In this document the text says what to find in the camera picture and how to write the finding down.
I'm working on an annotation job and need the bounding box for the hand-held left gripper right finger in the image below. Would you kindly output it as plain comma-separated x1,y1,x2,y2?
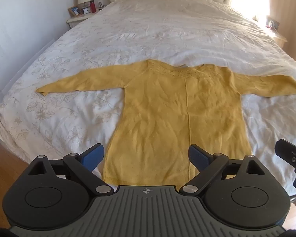
179,144,265,196

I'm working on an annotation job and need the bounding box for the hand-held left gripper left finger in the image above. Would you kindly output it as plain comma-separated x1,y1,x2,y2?
27,143,115,197

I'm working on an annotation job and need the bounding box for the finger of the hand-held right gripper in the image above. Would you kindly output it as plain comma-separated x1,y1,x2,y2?
274,139,296,165

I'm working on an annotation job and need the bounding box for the yellow knit sweater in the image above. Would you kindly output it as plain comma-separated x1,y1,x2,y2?
36,59,296,186

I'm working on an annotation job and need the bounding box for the light wooden nightstand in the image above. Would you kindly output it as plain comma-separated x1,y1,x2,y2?
271,29,288,48

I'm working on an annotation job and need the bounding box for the white embroidered bedspread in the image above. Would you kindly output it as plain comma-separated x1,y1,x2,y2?
0,0,296,206

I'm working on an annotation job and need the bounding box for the white nightstand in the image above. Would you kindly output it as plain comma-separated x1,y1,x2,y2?
66,9,99,30

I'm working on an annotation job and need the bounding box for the dark picture frame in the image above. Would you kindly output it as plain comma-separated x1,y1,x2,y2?
265,17,281,30

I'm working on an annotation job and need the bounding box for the wooden picture frame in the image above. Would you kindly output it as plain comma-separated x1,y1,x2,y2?
68,5,81,18

